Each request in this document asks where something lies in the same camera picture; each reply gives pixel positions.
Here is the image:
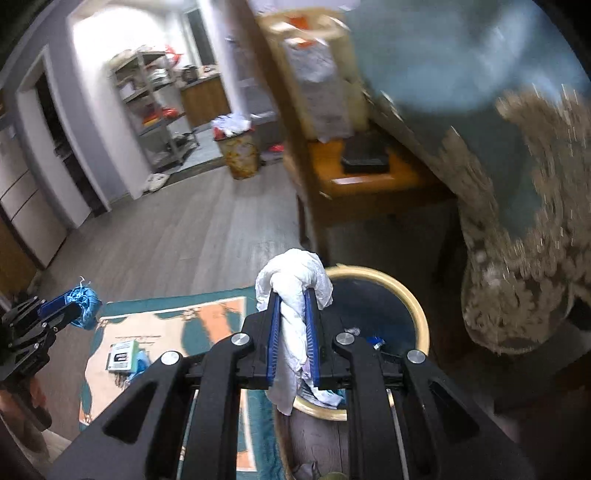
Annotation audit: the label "white tissue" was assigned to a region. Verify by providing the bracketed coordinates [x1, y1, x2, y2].
[256, 249, 332, 416]

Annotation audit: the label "blue wrapper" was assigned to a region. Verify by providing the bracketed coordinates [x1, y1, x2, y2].
[64, 277, 102, 331]

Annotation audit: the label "green white medicine box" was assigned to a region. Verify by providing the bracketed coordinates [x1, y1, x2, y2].
[106, 339, 139, 373]

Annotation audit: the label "teal patterned cushion mat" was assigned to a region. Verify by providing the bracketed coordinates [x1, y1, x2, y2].
[79, 287, 284, 479]

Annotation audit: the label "silver refrigerator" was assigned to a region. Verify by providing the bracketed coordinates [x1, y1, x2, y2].
[0, 120, 67, 269]

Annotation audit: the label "blue bin with cream rim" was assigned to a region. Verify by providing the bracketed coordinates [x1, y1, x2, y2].
[294, 265, 430, 479]

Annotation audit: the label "brown wooden chair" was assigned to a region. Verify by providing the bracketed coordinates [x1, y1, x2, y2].
[228, 1, 454, 265]

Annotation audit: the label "black flat box on chair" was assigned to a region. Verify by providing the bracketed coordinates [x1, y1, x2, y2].
[341, 131, 390, 174]

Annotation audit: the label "white slippers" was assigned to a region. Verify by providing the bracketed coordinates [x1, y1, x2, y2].
[142, 173, 170, 194]

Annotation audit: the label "wooden kitchen cabinet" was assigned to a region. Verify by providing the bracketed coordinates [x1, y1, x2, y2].
[180, 74, 231, 128]

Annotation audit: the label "grey metal shelf rack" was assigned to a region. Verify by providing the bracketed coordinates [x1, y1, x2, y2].
[108, 50, 199, 173]

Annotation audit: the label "yellow woven bag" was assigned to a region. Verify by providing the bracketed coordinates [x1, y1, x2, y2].
[256, 7, 369, 142]

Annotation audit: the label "teal lace-trimmed tablecloth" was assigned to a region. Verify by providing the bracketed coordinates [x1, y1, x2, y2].
[346, 1, 590, 355]

